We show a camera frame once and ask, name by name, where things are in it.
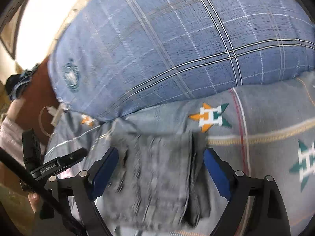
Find grey denim pants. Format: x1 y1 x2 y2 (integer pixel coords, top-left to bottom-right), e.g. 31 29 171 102
99 132 211 232

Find left hand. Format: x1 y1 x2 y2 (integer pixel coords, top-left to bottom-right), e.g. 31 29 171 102
28 192 40 213

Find grey cloth on headboard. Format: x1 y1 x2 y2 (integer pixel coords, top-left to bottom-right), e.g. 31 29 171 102
0 116 46 165

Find brown wooden headboard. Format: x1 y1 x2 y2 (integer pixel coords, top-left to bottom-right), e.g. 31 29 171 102
15 56 59 145

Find dark blue cloth pile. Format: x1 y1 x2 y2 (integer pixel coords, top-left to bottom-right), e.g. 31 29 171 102
5 63 40 101

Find grey patterned bed sheet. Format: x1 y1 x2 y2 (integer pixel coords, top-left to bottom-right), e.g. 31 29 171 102
44 71 314 235

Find blue plaid pillow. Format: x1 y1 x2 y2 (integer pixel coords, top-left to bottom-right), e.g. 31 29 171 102
48 0 314 121

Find white charger with cable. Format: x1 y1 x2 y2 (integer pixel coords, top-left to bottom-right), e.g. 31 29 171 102
38 103 67 137

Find framed wall picture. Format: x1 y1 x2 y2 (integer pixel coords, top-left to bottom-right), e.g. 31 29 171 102
1 0 28 60

